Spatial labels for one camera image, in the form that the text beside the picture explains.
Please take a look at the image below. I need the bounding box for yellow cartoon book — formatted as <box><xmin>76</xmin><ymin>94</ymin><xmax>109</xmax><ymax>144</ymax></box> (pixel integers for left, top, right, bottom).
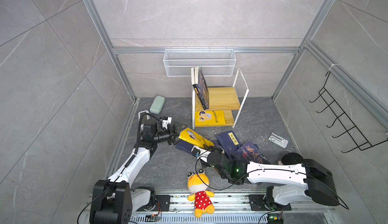
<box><xmin>179</xmin><ymin>128</ymin><xmax>214</xmax><ymax>149</ymax></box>

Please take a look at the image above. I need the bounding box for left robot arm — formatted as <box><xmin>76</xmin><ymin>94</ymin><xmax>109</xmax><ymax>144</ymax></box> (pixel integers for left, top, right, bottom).
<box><xmin>87</xmin><ymin>112</ymin><xmax>188</xmax><ymax>224</ymax></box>

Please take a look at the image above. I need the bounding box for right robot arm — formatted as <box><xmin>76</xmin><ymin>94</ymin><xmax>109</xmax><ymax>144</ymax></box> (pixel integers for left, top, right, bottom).
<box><xmin>192</xmin><ymin>146</ymin><xmax>349</xmax><ymax>210</ymax></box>

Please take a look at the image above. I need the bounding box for navy book with yellow label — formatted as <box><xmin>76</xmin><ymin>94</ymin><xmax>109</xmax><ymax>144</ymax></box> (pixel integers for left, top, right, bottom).
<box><xmin>175</xmin><ymin>140</ymin><xmax>194</xmax><ymax>154</ymax></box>

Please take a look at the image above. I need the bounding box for yellow book on lower shelf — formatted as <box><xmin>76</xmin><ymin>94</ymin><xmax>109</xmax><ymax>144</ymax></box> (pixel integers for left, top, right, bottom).
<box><xmin>195</xmin><ymin>110</ymin><xmax>226</xmax><ymax>127</ymax></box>

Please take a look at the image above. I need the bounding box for white digital clock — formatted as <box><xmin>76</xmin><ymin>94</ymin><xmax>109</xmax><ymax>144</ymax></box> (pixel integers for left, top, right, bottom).
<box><xmin>138</xmin><ymin>110</ymin><xmax>151</xmax><ymax>125</ymax></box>

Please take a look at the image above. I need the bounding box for mint green case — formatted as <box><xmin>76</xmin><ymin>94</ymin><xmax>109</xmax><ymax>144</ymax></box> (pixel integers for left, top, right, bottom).
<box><xmin>149</xmin><ymin>95</ymin><xmax>165</xmax><ymax>115</ymax></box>

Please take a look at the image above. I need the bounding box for yellow frog plush toy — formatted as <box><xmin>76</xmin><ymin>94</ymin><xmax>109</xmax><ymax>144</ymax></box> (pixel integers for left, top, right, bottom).
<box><xmin>188</xmin><ymin>168</ymin><xmax>215</xmax><ymax>218</ymax></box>

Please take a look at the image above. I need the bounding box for black upright book on shelf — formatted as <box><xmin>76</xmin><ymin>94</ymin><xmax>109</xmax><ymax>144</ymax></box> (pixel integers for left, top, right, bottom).
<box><xmin>191</xmin><ymin>67</ymin><xmax>207</xmax><ymax>110</ymax></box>

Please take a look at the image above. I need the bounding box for white metal phone stand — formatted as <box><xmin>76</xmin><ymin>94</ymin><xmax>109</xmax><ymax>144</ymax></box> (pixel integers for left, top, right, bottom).
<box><xmin>268</xmin><ymin>133</ymin><xmax>288</xmax><ymax>149</ymax></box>

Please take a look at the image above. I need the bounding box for black-haired doll plush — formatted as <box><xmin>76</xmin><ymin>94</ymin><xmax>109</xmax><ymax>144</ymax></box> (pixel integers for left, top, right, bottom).
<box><xmin>278</xmin><ymin>152</ymin><xmax>304</xmax><ymax>165</ymax></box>

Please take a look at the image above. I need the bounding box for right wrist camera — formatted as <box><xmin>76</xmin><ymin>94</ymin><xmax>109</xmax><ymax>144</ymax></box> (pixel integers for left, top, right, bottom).
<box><xmin>192</xmin><ymin>146</ymin><xmax>210</xmax><ymax>162</ymax></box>

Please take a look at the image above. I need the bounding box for white wire mesh basket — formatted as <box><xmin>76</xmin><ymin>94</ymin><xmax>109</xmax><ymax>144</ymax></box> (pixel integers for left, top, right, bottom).
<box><xmin>163</xmin><ymin>49</ymin><xmax>236</xmax><ymax>77</ymax></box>

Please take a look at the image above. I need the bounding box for black wire hook rack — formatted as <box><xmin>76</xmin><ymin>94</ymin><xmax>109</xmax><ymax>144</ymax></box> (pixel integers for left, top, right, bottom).
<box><xmin>309</xmin><ymin>72</ymin><xmax>388</xmax><ymax>153</ymax></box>

